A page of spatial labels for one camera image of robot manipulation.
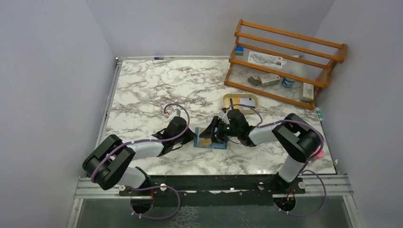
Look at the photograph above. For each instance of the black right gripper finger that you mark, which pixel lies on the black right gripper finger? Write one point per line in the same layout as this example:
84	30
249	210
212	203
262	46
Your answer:
218	142
209	131

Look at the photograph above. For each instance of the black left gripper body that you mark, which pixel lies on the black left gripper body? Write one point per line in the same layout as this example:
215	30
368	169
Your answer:
184	138

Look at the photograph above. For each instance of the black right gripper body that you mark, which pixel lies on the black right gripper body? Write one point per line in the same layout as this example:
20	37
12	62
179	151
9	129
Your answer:
225	129

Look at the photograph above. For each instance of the orange gold credit card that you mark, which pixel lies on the orange gold credit card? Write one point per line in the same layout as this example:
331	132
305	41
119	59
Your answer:
205	141

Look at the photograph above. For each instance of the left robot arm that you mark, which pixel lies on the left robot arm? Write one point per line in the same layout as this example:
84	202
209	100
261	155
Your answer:
108	164

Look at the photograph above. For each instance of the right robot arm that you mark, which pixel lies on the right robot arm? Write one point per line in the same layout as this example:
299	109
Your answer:
299	139

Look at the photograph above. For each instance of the gold card with stripe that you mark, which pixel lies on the gold card with stripe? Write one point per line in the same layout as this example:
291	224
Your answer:
235	102

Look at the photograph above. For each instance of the grey card upper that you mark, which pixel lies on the grey card upper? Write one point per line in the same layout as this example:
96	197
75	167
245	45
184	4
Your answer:
248	102

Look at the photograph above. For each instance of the cream oval tray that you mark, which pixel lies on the cream oval tray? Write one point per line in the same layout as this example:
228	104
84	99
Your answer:
225	101

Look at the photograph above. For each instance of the olive tape dispenser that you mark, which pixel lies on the olive tape dispenser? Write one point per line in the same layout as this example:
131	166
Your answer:
253	81

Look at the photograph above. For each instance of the grey stapler box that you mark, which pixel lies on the grey stapler box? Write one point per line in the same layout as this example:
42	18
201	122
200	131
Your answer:
268	79

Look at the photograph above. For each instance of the white printed flat package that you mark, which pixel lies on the white printed flat package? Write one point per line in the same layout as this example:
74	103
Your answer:
266	60

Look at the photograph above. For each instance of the blue grey eraser block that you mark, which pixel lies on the blue grey eraser block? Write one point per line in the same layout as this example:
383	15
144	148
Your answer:
239	51

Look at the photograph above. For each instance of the green white small box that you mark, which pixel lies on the green white small box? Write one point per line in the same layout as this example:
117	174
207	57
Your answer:
307	92

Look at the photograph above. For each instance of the orange wooden shelf rack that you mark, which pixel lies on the orange wooden shelf rack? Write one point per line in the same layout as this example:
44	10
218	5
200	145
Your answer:
309	60

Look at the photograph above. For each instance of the green white tube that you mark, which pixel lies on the green white tube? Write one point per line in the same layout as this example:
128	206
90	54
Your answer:
319	114

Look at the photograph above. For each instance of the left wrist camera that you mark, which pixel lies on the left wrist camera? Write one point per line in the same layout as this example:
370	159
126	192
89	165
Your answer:
176	112

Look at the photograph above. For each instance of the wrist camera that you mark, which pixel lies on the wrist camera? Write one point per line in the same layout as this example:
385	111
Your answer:
176	112
224	116

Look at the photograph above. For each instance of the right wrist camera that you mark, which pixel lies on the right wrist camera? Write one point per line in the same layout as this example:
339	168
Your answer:
224	116

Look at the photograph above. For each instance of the aluminium frame rail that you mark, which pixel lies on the aluminium frame rail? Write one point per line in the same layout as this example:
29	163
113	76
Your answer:
167	155

